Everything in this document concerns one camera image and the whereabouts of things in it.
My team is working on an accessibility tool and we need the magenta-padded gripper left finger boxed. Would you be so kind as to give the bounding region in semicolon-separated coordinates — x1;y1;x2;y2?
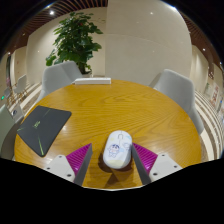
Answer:
43;142;93;187

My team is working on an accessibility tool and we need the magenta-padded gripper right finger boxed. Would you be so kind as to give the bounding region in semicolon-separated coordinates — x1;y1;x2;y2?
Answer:
131;142;184;186

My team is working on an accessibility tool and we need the white cartoon-print computer mouse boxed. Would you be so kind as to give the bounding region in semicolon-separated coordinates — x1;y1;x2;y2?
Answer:
102;129;134;170

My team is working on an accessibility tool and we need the black green-lined mouse pad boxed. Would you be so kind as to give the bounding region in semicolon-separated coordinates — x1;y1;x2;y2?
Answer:
16;105;73;158

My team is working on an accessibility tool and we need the grey-green curved sofa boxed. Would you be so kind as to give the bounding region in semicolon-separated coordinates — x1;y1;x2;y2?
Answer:
0;103;25;160

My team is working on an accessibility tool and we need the light grey shell chair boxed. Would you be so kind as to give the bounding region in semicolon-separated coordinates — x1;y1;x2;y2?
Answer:
148;68;205;136
35;60;83;104

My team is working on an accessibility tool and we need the white power strip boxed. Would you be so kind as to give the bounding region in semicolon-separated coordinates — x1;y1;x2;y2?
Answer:
74;77;112;86

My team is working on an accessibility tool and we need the red and white poster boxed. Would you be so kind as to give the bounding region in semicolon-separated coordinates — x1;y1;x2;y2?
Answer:
209;83;221;108

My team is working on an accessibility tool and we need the white distant chair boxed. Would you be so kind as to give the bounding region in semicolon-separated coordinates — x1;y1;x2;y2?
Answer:
13;74;28;101

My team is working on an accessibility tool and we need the small grey distant chair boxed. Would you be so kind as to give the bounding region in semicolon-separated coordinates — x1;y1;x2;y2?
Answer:
2;87;13;102

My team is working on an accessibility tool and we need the large green potted plant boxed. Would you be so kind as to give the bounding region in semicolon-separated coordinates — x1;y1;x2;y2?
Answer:
45;11;104;76

